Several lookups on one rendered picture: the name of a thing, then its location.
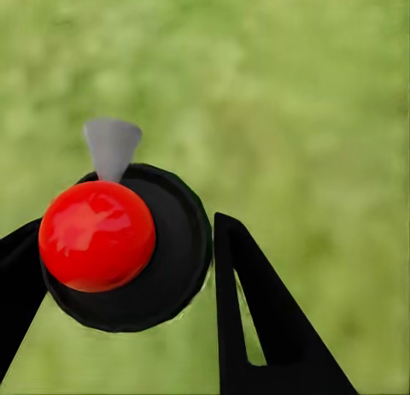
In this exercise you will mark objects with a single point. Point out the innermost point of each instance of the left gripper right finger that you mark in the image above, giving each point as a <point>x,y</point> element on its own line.
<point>298,362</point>

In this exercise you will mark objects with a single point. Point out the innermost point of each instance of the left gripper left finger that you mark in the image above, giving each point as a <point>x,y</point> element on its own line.
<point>22,288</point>

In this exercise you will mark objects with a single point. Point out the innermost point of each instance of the pesticide atomizer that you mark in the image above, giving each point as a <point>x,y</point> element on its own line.
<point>131,245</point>

